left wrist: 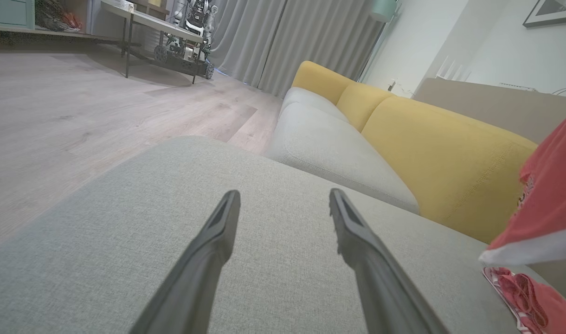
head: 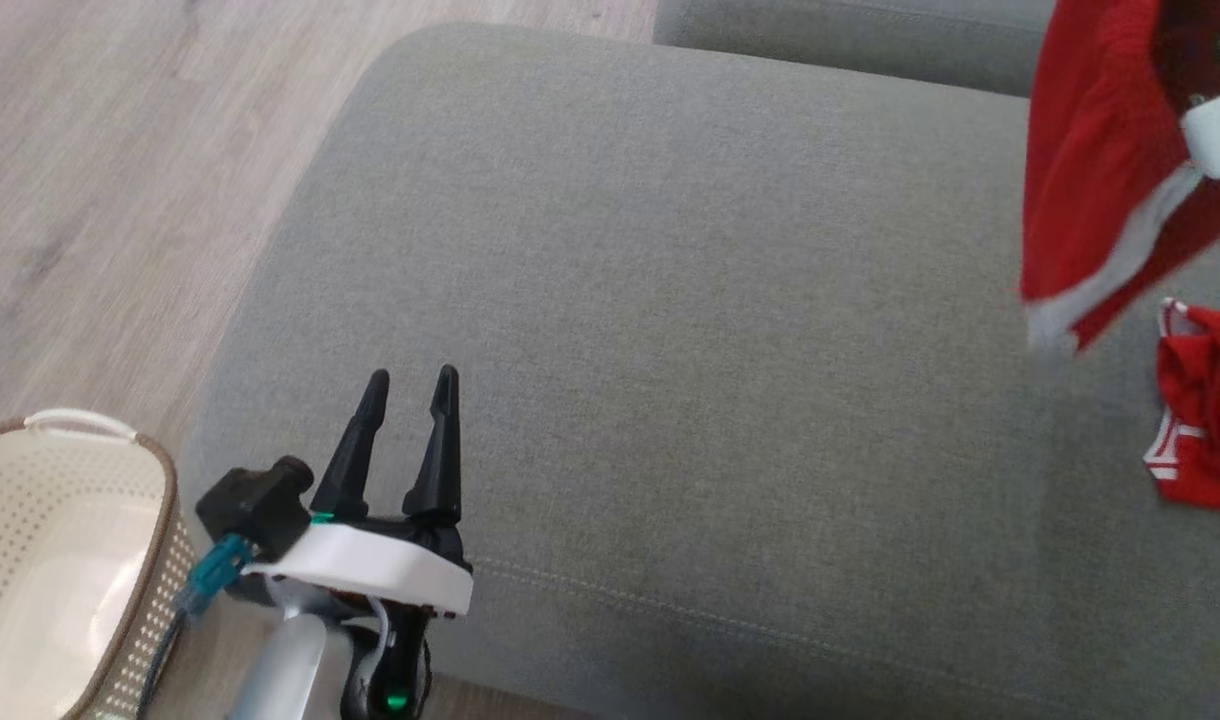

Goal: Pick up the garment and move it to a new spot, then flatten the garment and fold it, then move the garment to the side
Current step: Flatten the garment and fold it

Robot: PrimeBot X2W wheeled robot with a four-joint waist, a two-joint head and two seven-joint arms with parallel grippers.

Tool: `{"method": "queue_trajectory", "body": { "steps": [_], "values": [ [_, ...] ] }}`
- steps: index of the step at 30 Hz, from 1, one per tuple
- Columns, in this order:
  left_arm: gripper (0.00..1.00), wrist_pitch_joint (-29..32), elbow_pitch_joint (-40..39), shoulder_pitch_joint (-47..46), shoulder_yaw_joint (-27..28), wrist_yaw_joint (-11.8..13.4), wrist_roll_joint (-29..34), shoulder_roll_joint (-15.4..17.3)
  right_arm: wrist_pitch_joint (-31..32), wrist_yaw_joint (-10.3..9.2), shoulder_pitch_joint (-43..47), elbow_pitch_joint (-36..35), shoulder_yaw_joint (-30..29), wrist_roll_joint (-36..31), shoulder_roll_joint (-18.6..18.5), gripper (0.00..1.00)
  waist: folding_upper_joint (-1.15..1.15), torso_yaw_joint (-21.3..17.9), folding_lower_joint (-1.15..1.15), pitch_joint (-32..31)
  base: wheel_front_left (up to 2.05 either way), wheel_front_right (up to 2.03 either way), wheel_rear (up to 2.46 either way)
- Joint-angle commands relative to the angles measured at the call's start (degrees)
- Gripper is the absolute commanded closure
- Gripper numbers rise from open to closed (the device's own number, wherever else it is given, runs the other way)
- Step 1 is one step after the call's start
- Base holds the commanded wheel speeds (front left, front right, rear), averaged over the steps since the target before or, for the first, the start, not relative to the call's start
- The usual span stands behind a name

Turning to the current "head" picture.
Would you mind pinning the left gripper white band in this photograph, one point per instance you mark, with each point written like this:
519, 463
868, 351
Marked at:
370, 565

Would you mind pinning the red shorts white stripe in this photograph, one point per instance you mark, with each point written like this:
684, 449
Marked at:
1090, 180

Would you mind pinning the red basketball jersey white sleeves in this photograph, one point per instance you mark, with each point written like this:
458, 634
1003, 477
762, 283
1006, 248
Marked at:
1205, 420

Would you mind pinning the grey sofa seat cushion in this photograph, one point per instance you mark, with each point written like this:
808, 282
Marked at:
690, 350

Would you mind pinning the beige perforated laundry basket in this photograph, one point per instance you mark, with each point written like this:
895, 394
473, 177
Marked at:
60, 560

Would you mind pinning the grey sofa back cushion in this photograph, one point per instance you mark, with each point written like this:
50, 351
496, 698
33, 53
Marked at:
850, 40

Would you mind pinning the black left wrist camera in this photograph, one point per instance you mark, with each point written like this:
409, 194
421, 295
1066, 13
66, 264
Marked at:
255, 505

